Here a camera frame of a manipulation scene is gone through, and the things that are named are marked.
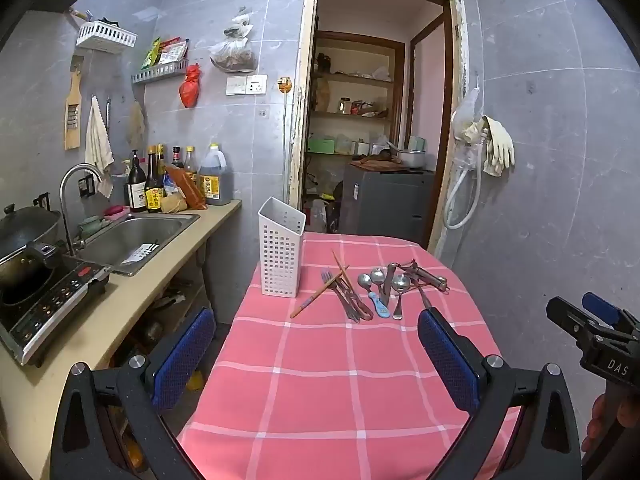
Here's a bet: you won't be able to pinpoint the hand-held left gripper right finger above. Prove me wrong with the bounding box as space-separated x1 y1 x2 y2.
417 308 583 480

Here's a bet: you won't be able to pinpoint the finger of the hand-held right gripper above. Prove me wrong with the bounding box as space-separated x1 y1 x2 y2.
581 291 626 327
546 297 599 341

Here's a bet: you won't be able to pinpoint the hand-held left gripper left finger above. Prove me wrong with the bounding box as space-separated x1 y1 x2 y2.
50 306 216 480

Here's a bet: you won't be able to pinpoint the metal peeler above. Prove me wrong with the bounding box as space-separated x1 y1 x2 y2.
397 259 450 294

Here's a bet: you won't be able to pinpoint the blue-handled metal spoon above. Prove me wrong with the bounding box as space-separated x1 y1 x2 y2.
357 272 392 320

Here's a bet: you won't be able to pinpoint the long-handled metal spoon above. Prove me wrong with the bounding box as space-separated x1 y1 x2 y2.
391 274 412 320

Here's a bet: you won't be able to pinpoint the metal table knife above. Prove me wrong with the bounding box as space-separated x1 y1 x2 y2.
382 263 398 308

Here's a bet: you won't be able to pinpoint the small metal spoon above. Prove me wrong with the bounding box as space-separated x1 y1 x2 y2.
369 268 387 307

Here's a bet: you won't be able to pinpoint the white perforated utensil basket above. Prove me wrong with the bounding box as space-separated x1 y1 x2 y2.
257 196 307 299

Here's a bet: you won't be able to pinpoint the person's right hand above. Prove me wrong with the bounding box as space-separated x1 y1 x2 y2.
581 393 609 456

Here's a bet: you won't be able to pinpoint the beige kitchen counter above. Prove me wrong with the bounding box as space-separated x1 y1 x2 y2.
0 199 243 466

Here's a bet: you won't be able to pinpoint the stainless steel sink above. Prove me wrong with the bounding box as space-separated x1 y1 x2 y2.
74 212 201 277

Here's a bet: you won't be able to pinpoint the pink checked tablecloth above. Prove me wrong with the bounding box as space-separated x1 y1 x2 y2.
177 232 523 480

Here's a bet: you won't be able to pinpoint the black induction cooker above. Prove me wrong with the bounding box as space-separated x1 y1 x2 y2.
0 254 114 367

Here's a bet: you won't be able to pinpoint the tan plastic bag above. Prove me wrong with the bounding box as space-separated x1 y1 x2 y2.
159 192 189 215

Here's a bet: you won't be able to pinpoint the grey refrigerator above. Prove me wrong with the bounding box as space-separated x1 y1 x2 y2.
342 164 436 247

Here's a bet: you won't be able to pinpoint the yellow-label sauce bottle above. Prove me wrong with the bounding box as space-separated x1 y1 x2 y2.
144 145 166 214

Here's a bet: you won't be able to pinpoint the orange seasoning packet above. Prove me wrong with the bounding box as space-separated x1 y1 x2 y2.
164 165 208 211

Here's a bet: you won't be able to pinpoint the dark round sauce bottle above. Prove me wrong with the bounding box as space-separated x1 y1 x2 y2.
124 149 148 213

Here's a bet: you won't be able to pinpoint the yellow rubber gloves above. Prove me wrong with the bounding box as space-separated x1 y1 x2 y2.
462 115 516 177

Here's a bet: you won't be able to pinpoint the white floor bag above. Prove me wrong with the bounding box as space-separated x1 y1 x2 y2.
309 198 329 234

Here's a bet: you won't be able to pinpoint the yellow-cap sauce bottle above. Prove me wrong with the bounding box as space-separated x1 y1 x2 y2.
183 145 199 186

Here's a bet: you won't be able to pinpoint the metal faucet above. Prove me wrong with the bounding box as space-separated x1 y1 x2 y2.
58 163 104 257

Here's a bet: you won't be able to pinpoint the black wok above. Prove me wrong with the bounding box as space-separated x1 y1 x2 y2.
0 203 64 307

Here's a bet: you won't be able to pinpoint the wooden cutting board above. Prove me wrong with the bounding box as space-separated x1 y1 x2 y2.
349 157 402 171

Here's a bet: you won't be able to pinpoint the clear hanging plastic bag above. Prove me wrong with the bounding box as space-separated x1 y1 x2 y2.
452 87 484 142

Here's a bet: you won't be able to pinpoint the white hanging towel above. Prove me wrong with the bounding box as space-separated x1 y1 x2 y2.
83 95 115 199

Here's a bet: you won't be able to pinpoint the beige hanging cloth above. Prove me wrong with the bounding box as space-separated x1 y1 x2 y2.
127 101 147 147

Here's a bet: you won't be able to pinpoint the wooden grater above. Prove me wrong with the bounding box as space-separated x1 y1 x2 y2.
63 68 84 151

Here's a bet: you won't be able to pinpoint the red plastic bag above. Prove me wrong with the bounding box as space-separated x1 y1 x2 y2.
178 63 203 109

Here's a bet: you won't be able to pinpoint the wooden shelf unit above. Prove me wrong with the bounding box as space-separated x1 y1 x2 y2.
307 30 406 162

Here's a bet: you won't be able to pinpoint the green snack packet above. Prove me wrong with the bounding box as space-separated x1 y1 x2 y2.
141 37 162 71

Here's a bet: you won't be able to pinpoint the red and white packet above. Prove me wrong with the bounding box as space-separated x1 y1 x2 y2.
159 37 190 66

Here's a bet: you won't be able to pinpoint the white hose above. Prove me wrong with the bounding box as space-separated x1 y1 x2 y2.
443 125 486 231

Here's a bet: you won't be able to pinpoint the thin wall cable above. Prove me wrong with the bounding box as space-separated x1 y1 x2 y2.
281 93 292 202

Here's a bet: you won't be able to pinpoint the wooden door frame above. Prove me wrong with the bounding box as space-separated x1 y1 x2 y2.
286 0 469 257

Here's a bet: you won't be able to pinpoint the grey wall shelf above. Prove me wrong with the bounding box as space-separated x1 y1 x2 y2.
131 58 190 85

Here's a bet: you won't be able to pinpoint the white wall basket rack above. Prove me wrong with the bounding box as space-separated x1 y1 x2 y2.
76 20 138 55

